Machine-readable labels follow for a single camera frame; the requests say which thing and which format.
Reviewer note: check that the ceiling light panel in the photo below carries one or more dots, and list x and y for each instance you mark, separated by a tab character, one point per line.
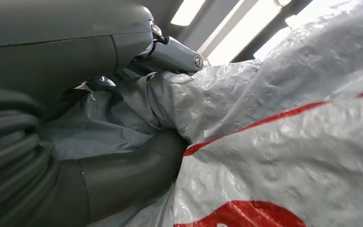
186	12

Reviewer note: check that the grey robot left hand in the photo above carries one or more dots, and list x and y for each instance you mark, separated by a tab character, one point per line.
59	47

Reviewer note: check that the small grey courier bag package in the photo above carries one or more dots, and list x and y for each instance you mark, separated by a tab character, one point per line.
278	141

